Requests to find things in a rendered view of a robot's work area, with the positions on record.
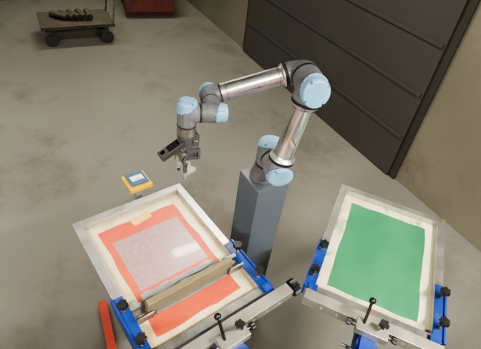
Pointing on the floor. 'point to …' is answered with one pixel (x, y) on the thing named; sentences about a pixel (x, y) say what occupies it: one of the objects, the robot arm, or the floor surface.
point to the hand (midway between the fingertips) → (180, 173)
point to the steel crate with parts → (148, 2)
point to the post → (137, 187)
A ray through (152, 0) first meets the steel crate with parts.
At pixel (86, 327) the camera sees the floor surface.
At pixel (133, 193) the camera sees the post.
